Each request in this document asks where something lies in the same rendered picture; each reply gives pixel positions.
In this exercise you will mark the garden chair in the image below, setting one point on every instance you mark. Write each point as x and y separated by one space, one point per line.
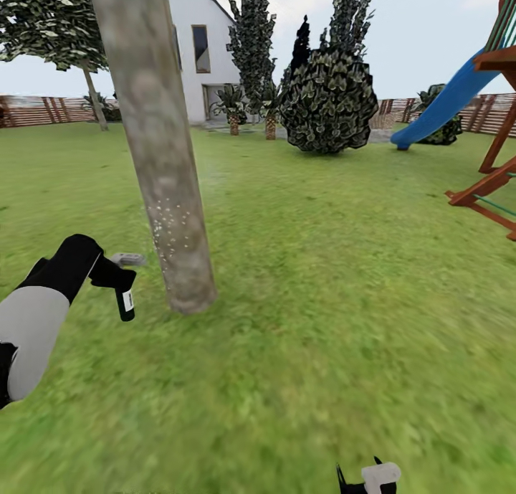
383 122

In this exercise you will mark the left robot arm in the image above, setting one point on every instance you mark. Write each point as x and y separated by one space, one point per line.
32 315

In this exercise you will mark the pesticide atomizer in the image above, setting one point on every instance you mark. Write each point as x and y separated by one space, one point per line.
125 304

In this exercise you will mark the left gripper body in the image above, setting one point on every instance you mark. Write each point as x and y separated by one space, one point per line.
116 278

